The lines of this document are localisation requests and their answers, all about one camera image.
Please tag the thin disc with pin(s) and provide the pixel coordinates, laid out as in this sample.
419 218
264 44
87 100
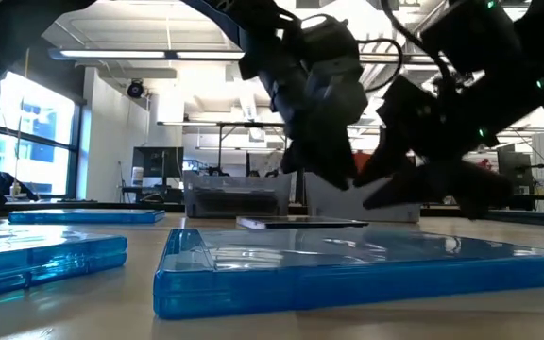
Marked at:
300 223

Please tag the opaque grey plastic bin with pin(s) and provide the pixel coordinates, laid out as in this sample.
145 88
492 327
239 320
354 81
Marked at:
338 205

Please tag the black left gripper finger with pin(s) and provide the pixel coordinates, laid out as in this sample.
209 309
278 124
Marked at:
294 158
331 160

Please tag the blue plastic disc case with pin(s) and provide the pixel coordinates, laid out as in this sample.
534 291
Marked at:
347 283
40 260
88 216

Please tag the large bright window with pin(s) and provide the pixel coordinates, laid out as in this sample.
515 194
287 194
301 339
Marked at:
36 108

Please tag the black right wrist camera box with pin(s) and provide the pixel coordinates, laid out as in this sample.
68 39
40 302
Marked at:
404 106

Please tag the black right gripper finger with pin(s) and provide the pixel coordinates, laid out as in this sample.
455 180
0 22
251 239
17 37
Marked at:
413 191
390 158

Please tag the red desk lamp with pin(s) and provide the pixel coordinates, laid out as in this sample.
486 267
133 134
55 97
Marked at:
483 164

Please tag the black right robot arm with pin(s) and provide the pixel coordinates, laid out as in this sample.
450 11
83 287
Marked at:
470 38

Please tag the black dome ceiling camera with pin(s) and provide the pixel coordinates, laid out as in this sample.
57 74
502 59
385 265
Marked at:
135 89

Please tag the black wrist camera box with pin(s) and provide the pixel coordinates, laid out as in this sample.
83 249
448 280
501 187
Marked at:
331 45
404 106

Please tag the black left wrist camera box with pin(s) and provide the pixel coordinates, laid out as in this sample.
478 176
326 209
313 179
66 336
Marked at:
331 45

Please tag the orange partition wall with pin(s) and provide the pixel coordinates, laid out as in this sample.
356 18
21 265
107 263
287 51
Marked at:
362 160

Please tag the small pale bottle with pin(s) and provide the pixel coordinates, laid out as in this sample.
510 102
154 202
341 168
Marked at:
15 190

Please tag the black aluminium table frame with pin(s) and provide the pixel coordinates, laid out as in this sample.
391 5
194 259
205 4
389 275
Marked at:
111 206

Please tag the translucent grey plastic bin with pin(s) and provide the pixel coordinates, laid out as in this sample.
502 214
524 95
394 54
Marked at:
192 189

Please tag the long ceiling light strip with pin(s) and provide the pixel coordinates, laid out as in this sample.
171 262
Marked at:
111 54

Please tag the white plastic container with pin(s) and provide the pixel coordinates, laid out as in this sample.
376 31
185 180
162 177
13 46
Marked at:
137 177

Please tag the clear jewel case black tray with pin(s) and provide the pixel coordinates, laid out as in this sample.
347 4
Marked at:
234 202

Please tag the black computer monitor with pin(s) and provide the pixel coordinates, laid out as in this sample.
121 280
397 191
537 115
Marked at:
515 165
158 161

